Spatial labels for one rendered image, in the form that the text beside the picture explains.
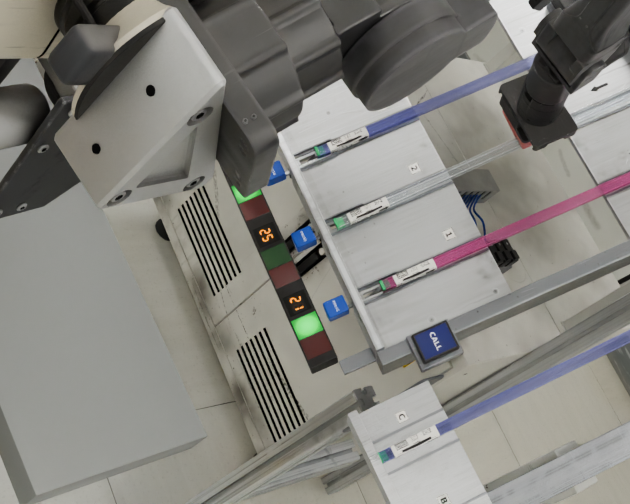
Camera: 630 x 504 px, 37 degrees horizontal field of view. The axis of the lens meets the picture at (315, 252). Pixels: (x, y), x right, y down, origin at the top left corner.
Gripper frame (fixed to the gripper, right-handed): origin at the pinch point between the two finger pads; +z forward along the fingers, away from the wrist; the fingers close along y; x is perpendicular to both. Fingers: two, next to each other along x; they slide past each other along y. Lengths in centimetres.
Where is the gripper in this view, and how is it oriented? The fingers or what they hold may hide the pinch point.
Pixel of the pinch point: (524, 139)
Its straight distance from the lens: 136.4
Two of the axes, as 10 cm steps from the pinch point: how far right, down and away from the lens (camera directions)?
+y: -4.1, -8.5, 3.3
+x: -9.1, 3.9, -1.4
